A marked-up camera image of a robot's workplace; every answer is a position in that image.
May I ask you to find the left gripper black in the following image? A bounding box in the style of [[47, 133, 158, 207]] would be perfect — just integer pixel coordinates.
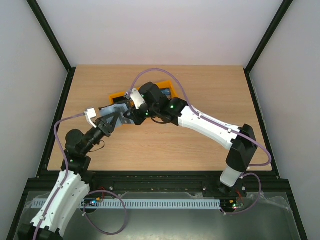
[[82, 112, 120, 155]]

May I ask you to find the black VIP card stack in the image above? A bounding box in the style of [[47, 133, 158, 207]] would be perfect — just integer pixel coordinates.
[[112, 96, 129, 104]]

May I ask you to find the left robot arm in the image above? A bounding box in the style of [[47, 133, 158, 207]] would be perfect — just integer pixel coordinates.
[[17, 112, 121, 240]]

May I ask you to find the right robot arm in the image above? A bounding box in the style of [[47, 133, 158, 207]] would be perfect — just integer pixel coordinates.
[[124, 82, 257, 196]]

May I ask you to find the blue card stack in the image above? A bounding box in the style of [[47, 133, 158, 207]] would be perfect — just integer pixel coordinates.
[[161, 88, 172, 99]]

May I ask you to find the orange plastic sorting bin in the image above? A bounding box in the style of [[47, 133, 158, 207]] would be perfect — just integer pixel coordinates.
[[109, 80, 178, 104]]

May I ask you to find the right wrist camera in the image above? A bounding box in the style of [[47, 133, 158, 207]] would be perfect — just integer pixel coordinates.
[[124, 88, 146, 110]]

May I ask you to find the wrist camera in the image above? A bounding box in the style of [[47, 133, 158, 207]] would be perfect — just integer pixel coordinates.
[[84, 107, 97, 128], [124, 88, 146, 110]]

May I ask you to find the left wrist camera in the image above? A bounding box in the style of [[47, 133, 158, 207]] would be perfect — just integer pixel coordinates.
[[84, 107, 97, 128]]

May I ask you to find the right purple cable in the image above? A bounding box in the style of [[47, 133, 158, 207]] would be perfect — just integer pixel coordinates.
[[126, 68, 273, 215]]

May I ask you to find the purple cable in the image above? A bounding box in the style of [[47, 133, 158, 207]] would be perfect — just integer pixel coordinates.
[[126, 68, 273, 215], [32, 112, 88, 240]]

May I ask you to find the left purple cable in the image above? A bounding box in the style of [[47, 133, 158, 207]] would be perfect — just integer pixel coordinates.
[[32, 112, 88, 240]]

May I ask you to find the white slotted cable duct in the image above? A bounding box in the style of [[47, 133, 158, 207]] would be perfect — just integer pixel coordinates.
[[30, 198, 221, 210]]

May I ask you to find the black aluminium frame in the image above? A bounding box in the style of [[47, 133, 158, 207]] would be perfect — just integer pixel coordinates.
[[7, 0, 307, 240]]

